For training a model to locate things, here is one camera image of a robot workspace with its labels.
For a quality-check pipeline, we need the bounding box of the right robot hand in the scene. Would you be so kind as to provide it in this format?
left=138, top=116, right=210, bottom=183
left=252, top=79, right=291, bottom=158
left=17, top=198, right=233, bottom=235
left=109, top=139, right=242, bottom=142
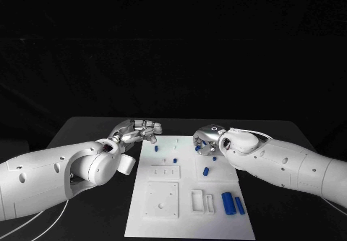
left=193, top=124, right=227, bottom=157

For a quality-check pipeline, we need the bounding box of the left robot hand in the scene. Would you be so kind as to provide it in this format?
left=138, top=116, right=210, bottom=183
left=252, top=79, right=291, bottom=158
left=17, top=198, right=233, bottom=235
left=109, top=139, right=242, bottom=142
left=107, top=118, right=163, bottom=148

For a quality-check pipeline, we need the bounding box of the white task board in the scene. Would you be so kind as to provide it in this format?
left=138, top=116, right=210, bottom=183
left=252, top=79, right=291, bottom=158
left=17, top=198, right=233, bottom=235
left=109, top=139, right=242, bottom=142
left=124, top=135, right=256, bottom=241

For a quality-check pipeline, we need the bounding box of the thick long blue cylinder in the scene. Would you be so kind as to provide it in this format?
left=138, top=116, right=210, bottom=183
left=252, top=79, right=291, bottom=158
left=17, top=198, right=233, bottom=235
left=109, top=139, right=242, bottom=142
left=220, top=192, right=238, bottom=215

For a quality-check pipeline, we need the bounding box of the thin long blue cylinder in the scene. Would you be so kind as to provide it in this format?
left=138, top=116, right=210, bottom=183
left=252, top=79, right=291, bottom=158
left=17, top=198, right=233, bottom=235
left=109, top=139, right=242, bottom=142
left=235, top=196, right=246, bottom=215

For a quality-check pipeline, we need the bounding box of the white cable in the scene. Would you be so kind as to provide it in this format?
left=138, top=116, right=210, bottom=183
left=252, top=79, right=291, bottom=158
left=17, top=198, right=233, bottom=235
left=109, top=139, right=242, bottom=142
left=321, top=197, right=347, bottom=216
left=30, top=199, right=69, bottom=241
left=0, top=209, right=46, bottom=240
left=230, top=128, right=274, bottom=141

